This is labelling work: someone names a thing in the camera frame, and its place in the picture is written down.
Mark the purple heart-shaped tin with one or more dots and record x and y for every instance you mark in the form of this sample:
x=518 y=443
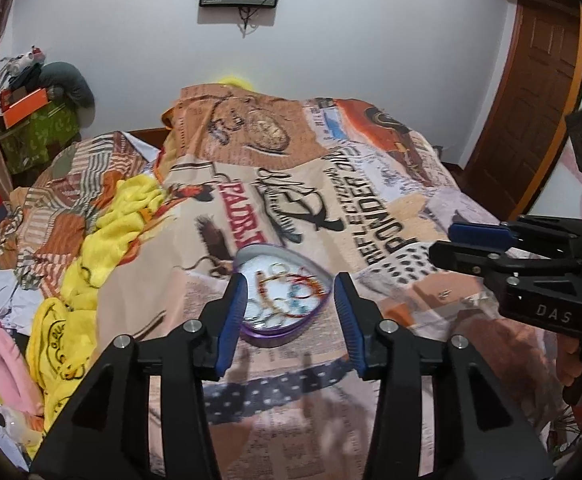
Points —
x=271 y=335

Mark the person's right hand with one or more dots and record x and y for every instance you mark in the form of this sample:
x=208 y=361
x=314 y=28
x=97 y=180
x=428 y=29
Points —
x=568 y=360

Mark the pile of clothes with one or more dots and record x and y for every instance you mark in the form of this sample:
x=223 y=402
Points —
x=13 y=70

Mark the yellow towel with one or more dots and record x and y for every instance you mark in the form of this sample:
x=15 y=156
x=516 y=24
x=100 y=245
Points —
x=116 y=220

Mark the white grey cloth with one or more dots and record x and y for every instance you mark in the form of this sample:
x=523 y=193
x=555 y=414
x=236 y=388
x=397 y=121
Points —
x=6 y=295

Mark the grey plush pillow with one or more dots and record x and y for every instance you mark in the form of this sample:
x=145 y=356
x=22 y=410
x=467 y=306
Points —
x=73 y=85

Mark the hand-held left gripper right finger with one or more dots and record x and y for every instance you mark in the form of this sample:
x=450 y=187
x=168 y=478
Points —
x=347 y=320

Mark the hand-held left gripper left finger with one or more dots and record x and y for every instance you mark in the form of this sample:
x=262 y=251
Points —
x=233 y=320

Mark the brown wooden door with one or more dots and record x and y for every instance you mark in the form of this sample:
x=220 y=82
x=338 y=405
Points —
x=531 y=100

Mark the small silver earring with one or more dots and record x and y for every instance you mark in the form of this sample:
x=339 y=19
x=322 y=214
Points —
x=443 y=292

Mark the newspaper print blanket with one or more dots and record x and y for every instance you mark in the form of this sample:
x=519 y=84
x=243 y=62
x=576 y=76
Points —
x=371 y=185

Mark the silver hoop earrings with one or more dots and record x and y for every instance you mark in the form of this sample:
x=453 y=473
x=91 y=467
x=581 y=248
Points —
x=266 y=317

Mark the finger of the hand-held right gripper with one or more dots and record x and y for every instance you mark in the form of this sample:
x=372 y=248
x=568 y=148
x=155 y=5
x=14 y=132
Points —
x=463 y=257
x=478 y=234

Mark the striped patchwork sheet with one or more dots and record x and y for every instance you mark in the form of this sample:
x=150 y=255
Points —
x=71 y=185

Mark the yellow rounded object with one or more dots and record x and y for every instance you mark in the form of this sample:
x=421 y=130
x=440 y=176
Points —
x=233 y=84

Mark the orange box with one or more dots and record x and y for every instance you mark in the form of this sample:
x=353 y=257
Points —
x=23 y=107

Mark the wooden bed frame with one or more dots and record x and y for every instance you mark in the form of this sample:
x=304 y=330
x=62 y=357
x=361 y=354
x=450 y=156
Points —
x=148 y=136

